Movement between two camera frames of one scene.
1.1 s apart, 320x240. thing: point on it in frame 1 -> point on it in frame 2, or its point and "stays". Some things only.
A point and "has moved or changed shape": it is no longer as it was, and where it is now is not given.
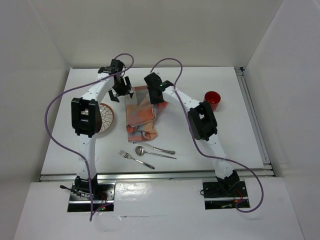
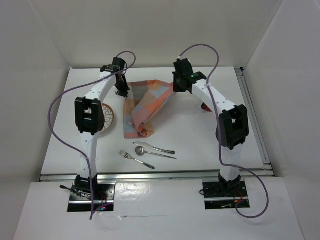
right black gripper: (153, 100) -> (176, 88)
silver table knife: (145, 144) stays
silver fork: (127, 156) stays
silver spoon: (140, 150) stays
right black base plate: (211, 191) stays
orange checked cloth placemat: (140, 115) has moved or changed shape
